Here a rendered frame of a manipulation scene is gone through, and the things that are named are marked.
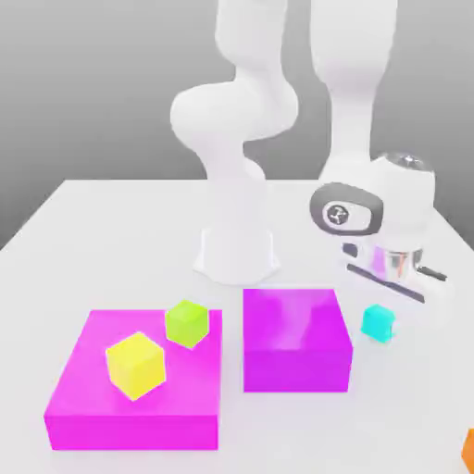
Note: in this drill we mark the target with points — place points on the small lime green cube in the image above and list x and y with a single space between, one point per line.
187 324

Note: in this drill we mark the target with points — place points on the small orange cube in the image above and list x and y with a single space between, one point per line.
469 450

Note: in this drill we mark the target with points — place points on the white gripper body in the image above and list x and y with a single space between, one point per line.
392 288

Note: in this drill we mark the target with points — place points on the small cyan cube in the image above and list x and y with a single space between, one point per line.
377 323

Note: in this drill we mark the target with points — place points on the large magenta box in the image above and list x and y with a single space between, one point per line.
296 344
133 392

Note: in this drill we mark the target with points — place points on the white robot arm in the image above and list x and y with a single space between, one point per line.
237 122

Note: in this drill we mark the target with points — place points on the small yellow cube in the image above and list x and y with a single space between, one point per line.
136 366

